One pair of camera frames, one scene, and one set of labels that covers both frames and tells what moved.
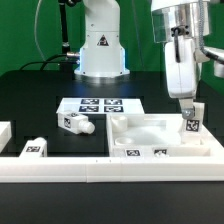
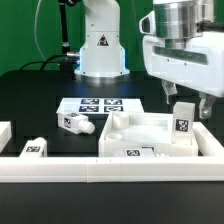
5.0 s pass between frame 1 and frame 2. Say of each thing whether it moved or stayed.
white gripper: moved
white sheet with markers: stayed
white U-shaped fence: stayed
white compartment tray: moved
